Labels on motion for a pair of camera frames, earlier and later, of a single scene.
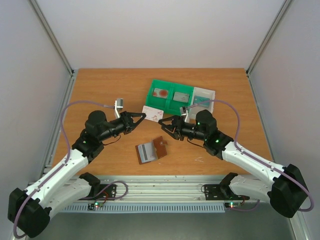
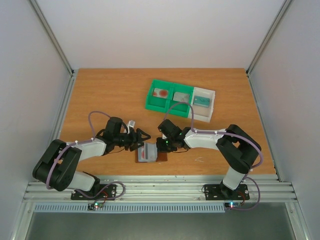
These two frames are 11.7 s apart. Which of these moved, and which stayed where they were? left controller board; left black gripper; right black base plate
Moved: left black gripper
Stayed: left controller board; right black base plate
